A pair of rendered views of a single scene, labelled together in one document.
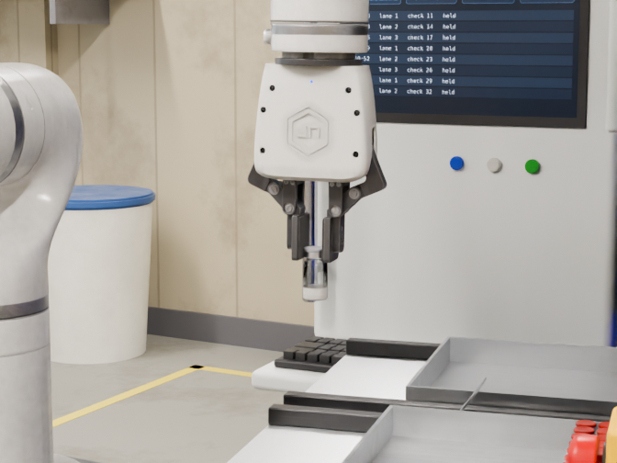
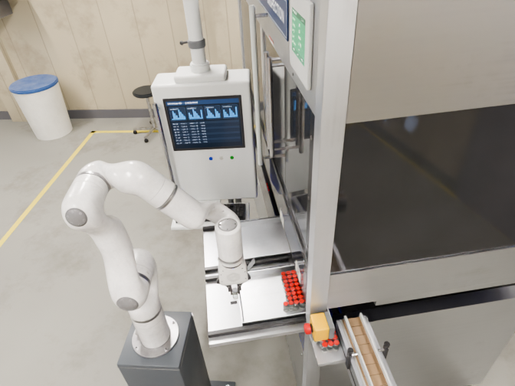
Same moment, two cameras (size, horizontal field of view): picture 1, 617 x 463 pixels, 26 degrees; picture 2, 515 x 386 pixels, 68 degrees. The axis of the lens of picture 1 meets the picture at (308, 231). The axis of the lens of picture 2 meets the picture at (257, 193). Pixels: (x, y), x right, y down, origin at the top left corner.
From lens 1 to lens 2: 1.02 m
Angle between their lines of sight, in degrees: 36
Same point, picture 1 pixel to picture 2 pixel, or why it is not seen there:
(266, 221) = (99, 79)
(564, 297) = (244, 184)
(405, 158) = (195, 158)
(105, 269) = (51, 109)
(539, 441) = (270, 272)
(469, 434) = (254, 274)
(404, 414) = not seen: hidden behind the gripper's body
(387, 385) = not seen: hidden behind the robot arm
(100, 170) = (30, 67)
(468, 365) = not seen: hidden behind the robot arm
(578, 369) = (261, 224)
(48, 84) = (146, 260)
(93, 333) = (54, 129)
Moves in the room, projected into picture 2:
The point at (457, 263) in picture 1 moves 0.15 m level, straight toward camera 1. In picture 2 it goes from (214, 181) to (221, 195)
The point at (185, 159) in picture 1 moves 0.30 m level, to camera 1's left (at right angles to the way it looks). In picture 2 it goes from (62, 60) to (36, 66)
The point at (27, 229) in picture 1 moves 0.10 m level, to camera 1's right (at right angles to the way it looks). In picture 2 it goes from (152, 294) to (178, 284)
